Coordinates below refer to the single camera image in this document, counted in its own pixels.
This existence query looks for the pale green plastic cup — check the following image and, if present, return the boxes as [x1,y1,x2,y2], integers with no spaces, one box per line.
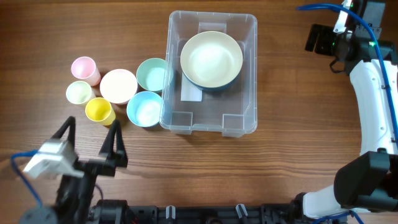
[66,81,96,107]

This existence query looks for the blue camera cable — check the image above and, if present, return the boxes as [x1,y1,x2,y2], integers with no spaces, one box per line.
[10,149,44,208]
[295,2,398,224]

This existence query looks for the yellow plastic cup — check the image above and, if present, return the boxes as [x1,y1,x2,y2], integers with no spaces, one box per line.
[85,97,116,126]

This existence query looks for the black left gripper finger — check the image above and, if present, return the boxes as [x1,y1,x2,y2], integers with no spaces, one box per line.
[99,119,128,167]
[51,116,76,150]

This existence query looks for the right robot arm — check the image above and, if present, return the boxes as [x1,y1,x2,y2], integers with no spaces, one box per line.
[290,1,397,223]

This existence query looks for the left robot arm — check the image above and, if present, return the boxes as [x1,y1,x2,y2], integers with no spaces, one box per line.
[19,116,128,223]

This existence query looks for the light blue plastic bowl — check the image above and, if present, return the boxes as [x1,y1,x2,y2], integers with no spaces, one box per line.
[126,91,162,128]

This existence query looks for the cream large plastic bowl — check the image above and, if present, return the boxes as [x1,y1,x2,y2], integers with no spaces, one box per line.
[180,31,243,87]

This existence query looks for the clear plastic storage bin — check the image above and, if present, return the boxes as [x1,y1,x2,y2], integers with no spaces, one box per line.
[159,11,257,138]

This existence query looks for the dark blue large bowl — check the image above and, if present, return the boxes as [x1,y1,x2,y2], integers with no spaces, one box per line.
[182,73,241,91]

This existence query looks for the blue left camera cable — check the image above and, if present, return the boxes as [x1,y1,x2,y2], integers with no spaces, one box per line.
[10,149,44,208]

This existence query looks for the pink plastic cup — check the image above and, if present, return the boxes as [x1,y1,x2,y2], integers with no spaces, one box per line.
[71,57,101,86]

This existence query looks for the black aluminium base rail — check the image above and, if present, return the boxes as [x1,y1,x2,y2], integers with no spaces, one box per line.
[90,203,346,224]

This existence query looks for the mint green plastic bowl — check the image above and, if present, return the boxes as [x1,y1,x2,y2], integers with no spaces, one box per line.
[136,58,167,93]

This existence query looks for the white label in bin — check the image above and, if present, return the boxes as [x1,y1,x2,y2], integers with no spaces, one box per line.
[181,74,203,102]

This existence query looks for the blue right camera cable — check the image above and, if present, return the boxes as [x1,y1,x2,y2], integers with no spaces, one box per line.
[295,2,398,224]

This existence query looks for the pink plastic bowl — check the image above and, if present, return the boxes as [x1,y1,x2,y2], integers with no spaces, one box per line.
[99,68,138,105]

